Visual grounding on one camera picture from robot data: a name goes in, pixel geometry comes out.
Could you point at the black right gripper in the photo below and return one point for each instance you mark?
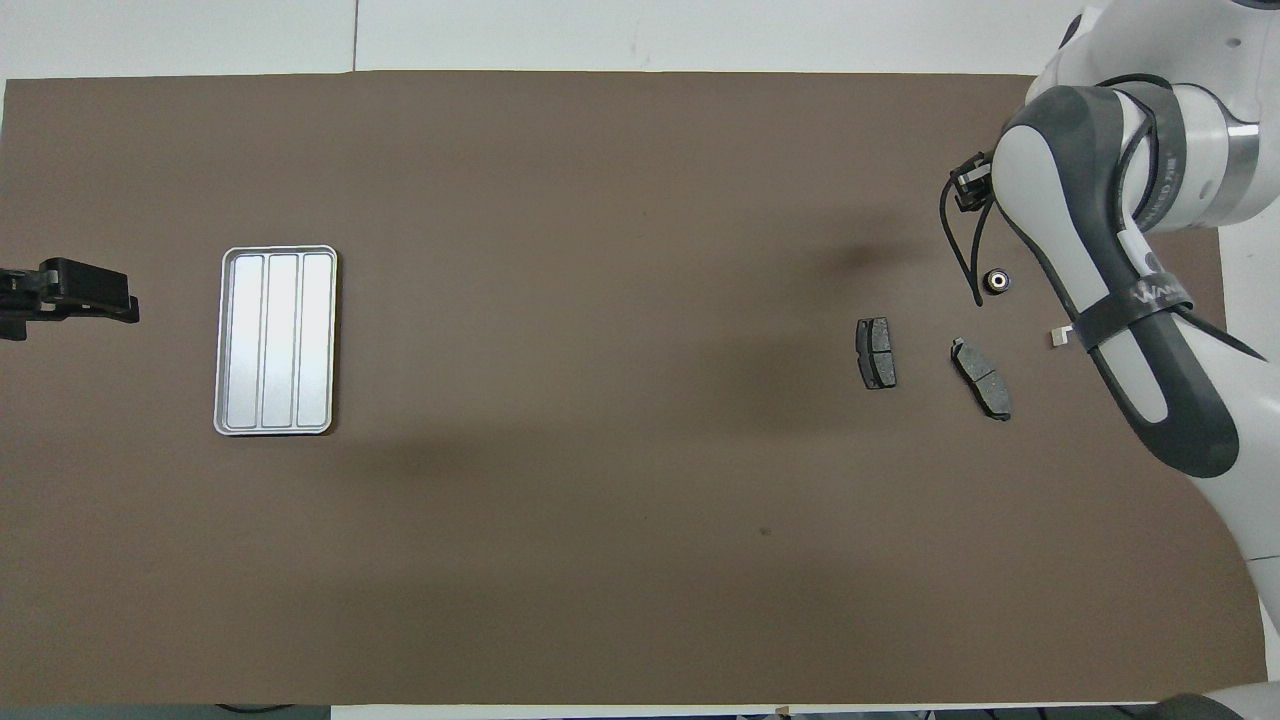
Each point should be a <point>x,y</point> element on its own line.
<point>970,185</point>

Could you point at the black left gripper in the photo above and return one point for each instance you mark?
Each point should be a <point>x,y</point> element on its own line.
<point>15,318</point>

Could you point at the large black bearing gear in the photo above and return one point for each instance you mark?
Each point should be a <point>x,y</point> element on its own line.
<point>997,281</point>

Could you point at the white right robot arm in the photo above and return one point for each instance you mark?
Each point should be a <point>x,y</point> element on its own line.
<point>1150,400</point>

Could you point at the silver ribbed metal tray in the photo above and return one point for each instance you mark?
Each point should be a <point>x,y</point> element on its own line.
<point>275,340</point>

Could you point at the short dark grey brake pad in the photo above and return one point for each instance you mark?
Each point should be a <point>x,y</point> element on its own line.
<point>876,353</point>

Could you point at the long dark grey brake pad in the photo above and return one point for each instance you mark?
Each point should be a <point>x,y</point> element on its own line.
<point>981,378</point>

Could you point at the brown paper table mat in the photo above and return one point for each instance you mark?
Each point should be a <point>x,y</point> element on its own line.
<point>640,200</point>

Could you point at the white semicircular plastic bracket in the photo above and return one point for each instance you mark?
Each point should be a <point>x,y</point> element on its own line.
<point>1056,338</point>

